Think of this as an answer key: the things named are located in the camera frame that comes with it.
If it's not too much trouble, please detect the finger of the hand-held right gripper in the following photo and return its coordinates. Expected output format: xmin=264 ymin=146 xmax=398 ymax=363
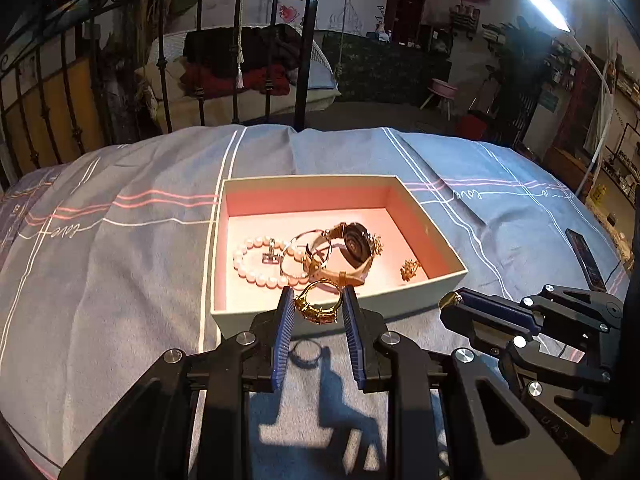
xmin=452 ymin=284 xmax=626 ymax=338
xmin=439 ymin=300 xmax=613 ymax=396

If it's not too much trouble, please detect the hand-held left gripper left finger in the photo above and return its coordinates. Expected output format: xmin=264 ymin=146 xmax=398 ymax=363
xmin=59 ymin=286 xmax=297 ymax=480

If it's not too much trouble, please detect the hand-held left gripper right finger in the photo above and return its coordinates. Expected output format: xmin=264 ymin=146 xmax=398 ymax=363
xmin=341 ymin=284 xmax=582 ymax=480

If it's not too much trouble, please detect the gold ring with stones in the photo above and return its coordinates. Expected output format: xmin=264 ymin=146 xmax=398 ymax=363
xmin=292 ymin=280 xmax=347 ymax=327

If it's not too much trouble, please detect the white pearl bracelet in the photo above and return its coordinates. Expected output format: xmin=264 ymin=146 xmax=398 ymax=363
xmin=232 ymin=236 xmax=312 ymax=290

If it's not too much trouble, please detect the beige strap wristwatch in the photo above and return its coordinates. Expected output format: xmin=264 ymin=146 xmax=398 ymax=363
xmin=304 ymin=221 xmax=385 ymax=287

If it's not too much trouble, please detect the pale green box pink inside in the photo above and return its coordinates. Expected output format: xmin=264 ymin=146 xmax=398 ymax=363
xmin=210 ymin=174 xmax=469 ymax=340

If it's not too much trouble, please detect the black smartphone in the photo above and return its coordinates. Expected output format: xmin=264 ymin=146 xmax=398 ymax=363
xmin=564 ymin=228 xmax=607 ymax=292

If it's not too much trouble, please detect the wooden display shelf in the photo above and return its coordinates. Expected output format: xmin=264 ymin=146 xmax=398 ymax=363
xmin=542 ymin=45 xmax=640 ymax=211

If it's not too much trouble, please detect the pink stool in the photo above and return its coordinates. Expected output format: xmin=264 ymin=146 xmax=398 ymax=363
xmin=419 ymin=78 xmax=459 ymax=122

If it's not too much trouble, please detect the white floor lamp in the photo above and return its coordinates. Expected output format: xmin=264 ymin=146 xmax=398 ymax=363
xmin=514 ymin=0 xmax=615 ymax=197

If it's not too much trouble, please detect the green patterned counter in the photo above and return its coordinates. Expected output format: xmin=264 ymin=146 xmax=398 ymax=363
xmin=319 ymin=30 xmax=454 ymax=107

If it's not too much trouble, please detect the white wicker chair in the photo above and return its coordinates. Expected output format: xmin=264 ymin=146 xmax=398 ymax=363
xmin=134 ymin=25 xmax=344 ymax=127

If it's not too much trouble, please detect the red cloth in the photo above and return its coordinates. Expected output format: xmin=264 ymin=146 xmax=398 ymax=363
xmin=179 ymin=62 xmax=292 ymax=99

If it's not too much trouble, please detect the dark clothes pile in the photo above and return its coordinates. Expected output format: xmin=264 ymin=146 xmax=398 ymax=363
xmin=182 ymin=23 xmax=315 ymax=77

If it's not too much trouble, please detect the red phone booth cabinet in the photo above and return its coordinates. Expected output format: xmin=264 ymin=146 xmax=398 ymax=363
xmin=387 ymin=0 xmax=432 ymax=47

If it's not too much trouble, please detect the hanging white tassel rope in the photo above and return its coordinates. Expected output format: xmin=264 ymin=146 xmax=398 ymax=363
xmin=234 ymin=0 xmax=248 ymax=92

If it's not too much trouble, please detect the black iron bed frame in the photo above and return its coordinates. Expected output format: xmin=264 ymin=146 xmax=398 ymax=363
xmin=0 ymin=0 xmax=325 ymax=192

